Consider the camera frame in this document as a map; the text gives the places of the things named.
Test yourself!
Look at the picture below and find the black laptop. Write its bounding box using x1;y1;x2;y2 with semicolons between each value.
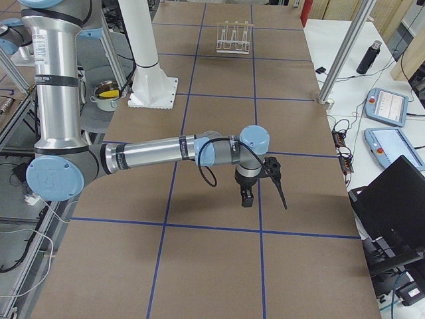
349;156;424;280

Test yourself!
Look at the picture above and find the white pot with corn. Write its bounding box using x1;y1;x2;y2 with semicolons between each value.
90;80;120;112

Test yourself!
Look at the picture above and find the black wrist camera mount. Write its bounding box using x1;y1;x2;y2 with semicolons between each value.
262;157;288;209

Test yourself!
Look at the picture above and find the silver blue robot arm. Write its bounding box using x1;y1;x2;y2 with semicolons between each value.
21;1;280;207

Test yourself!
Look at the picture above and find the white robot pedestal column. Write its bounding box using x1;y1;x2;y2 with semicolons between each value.
119;0;178;110

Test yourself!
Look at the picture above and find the upper blue teach pendant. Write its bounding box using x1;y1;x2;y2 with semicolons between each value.
365;88;409;127

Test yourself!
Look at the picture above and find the lower blue teach pendant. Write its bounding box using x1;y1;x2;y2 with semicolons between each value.
364;128;424;171

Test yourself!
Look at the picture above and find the black water bottle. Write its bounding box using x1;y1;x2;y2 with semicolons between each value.
356;40;382;75

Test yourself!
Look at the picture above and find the aluminium frame post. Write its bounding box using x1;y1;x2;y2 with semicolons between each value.
317;0;377;110

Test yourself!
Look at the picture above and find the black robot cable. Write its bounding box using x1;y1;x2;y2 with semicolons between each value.
198;134;266;187

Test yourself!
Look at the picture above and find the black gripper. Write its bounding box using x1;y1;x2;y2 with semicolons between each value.
234;171;258;208

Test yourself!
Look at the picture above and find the small black phone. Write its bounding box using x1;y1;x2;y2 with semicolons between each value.
315;66;326;74

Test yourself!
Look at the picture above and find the white wire cup holder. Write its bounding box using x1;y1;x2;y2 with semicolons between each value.
216;21;254;54

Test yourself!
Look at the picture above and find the blue teach pendant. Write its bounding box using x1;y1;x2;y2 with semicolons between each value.
365;88;409;127
364;128;424;171

